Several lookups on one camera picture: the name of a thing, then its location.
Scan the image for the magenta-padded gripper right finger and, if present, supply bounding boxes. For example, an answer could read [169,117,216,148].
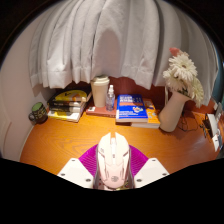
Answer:
[127,144,170,190]

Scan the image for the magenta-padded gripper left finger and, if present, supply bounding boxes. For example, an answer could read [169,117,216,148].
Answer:
[57,143,100,190]

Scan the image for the pink computer mouse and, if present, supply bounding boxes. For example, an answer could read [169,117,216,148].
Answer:
[94,131,132,190]

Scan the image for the orange book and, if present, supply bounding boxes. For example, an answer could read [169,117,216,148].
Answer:
[130,98,161,129]

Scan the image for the yellow and white book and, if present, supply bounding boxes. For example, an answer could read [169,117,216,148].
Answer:
[47,109,83,123]

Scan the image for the cream vase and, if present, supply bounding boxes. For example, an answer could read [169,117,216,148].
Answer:
[158,87,191,133]

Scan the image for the red-brown book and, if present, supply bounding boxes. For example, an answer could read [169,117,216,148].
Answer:
[85,105,118,118]

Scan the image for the dark book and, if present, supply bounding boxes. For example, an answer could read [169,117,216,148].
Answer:
[49,98,88,109]
[49,104,86,115]

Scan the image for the blue book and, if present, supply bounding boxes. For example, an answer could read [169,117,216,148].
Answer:
[115,93,149,124]

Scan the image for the dark brown mug green inside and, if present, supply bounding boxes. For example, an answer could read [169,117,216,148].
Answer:
[28,101,49,125]

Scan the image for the yellow and black book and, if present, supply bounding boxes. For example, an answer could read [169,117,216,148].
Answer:
[53,89,93,103]

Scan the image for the clear spray bottle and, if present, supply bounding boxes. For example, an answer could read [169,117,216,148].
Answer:
[105,84,116,112]

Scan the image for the white flat device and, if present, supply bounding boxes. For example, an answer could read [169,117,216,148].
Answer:
[203,113,223,153]

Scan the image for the cream tumbler with lid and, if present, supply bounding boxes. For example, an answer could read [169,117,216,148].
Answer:
[90,75,111,108]

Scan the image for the white flower bouquet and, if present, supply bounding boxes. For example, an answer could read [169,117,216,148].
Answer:
[162,47,205,108]

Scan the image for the window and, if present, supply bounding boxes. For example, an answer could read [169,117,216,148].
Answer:
[213,56,224,101]

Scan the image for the white pleated curtain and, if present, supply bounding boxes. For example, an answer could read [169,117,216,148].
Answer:
[28,0,219,106]

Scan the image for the black cable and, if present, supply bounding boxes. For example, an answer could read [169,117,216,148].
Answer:
[179,111,209,138]

